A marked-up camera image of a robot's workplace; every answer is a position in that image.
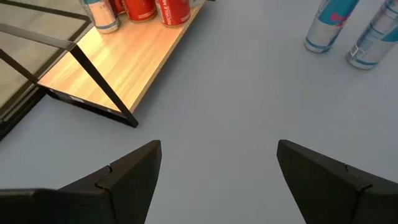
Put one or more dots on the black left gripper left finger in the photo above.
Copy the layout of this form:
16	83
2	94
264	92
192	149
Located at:
133	180

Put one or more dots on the blue silver Red Bull can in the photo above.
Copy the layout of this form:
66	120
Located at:
370	46
104	18
326	31

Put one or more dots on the wooden shelf with black frame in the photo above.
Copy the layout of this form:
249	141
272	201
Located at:
124	56

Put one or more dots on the red Fanta strawberry can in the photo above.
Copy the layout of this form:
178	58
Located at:
119	6
140	9
174	12

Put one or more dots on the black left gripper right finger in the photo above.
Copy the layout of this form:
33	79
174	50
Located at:
326	186

